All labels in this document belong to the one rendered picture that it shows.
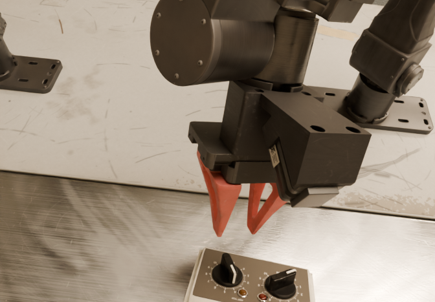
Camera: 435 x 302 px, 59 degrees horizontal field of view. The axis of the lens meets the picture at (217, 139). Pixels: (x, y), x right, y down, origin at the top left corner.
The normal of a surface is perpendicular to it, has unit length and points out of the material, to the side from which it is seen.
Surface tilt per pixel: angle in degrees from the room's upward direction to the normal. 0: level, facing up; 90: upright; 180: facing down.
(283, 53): 61
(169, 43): 65
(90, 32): 0
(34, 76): 0
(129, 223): 0
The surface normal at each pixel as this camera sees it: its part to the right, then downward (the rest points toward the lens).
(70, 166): 0.04, -0.60
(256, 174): 0.30, 0.42
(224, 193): 0.22, 0.72
